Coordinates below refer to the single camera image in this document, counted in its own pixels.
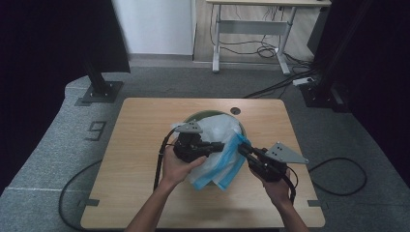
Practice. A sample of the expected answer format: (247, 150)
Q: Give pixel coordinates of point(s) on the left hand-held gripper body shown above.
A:
(190, 150)

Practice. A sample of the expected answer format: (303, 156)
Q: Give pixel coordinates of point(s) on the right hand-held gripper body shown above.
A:
(270, 167)

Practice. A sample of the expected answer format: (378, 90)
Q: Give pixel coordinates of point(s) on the green plastic bucket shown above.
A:
(206, 113)

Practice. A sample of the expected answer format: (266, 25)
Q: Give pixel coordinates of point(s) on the person's left hand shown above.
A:
(175, 170)

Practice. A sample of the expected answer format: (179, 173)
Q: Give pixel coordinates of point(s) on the person's right hand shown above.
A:
(278, 191)

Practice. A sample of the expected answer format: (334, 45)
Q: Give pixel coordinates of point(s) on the black round table grommet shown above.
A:
(235, 111)

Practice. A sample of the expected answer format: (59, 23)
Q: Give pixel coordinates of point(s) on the black metal stand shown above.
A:
(101, 92)
(317, 96)

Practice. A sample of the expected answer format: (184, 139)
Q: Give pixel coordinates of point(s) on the white power strip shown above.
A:
(303, 81)

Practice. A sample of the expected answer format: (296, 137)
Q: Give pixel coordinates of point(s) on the white desk with metal legs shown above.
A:
(254, 27)

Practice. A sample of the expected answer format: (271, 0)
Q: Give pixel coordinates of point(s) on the dark curtain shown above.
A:
(383, 64)
(38, 48)

